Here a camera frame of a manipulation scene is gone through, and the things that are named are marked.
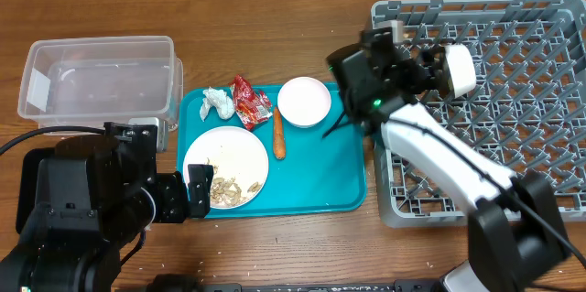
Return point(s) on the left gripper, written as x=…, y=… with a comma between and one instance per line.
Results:
x=176, y=205

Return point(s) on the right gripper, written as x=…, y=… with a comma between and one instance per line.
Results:
x=430, y=76

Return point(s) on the white plate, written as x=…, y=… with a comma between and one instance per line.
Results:
x=228, y=142

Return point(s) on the white bowl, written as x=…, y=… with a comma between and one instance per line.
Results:
x=304, y=101
x=462, y=74

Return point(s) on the white tissue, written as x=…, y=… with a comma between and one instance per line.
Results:
x=220, y=100

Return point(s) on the orange carrot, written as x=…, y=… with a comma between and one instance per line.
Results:
x=279, y=145

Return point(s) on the red snack wrapper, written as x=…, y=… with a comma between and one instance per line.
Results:
x=252, y=107

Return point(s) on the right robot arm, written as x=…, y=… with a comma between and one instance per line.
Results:
x=515, y=230

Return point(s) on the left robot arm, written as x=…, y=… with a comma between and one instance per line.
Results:
x=83, y=200

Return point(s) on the grey dishwasher rack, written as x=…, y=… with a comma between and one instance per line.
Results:
x=527, y=110

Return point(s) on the peanut shells food scraps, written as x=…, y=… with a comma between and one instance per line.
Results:
x=234, y=182

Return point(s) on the teal plastic tray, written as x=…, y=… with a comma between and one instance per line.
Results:
x=318, y=174

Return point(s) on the clear plastic bin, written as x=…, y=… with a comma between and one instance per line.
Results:
x=90, y=81

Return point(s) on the black tray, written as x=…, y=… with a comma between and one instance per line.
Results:
x=28, y=184

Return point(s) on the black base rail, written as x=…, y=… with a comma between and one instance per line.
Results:
x=180, y=283

